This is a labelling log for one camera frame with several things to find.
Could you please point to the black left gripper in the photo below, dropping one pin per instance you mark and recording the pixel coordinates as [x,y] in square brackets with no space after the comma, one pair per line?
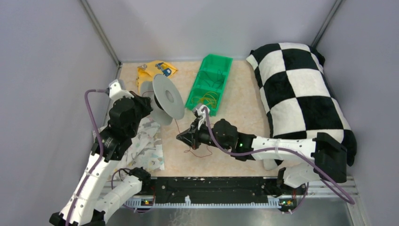
[144,101]

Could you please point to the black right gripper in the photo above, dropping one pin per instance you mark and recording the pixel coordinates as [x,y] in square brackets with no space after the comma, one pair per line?
[188,137]

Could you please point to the grey cable spool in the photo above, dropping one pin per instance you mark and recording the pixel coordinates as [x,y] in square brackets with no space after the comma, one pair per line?
[166,101]

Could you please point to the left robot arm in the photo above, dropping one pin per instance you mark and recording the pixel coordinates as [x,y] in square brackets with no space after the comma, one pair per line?
[86,207]

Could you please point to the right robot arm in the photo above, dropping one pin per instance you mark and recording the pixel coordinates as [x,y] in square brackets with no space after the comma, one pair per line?
[319,158]

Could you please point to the white animal print cloth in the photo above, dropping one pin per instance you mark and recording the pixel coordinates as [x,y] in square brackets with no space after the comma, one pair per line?
[146,150]

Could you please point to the yellow printed cloth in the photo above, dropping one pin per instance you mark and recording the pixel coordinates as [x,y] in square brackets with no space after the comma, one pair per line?
[148,71]

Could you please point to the green compartment bin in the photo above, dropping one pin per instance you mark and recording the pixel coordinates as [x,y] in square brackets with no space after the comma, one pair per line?
[210,82]

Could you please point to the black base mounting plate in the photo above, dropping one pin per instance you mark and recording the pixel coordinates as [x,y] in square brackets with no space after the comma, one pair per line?
[216,190]

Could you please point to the black white checkered pillow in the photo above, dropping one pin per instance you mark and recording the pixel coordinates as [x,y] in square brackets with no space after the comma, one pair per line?
[296,95]

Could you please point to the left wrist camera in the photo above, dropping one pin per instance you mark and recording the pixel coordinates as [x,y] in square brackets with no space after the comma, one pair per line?
[117,90]

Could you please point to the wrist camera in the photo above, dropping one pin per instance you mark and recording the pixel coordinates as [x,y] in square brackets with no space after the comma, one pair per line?
[117,90]
[200,112]

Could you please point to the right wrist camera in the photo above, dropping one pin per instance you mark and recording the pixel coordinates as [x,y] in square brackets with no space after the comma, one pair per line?
[200,112]

